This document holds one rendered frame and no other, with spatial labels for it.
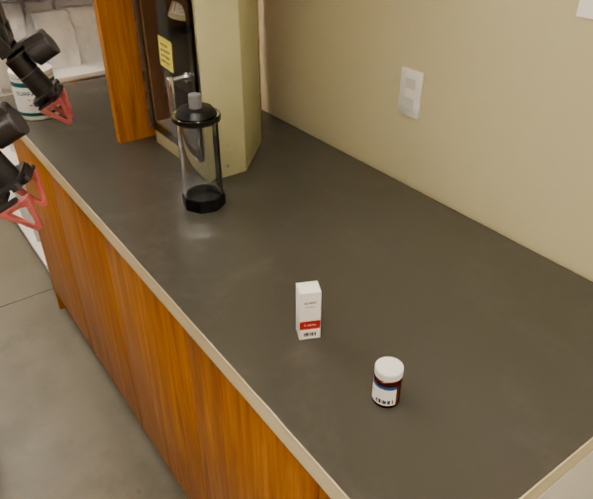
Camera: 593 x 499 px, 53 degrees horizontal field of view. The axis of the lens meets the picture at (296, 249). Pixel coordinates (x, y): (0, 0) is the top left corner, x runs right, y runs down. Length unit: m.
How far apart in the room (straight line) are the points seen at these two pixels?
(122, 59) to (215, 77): 0.38
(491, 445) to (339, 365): 0.26
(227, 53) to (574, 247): 0.88
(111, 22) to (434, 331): 1.17
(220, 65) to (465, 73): 0.56
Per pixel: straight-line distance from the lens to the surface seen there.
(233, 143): 1.56
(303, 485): 1.04
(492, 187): 1.43
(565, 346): 1.14
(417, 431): 0.93
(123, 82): 1.80
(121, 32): 1.77
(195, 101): 1.35
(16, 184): 1.23
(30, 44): 1.69
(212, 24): 1.46
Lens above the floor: 1.64
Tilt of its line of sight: 33 degrees down
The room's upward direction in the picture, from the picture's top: straight up
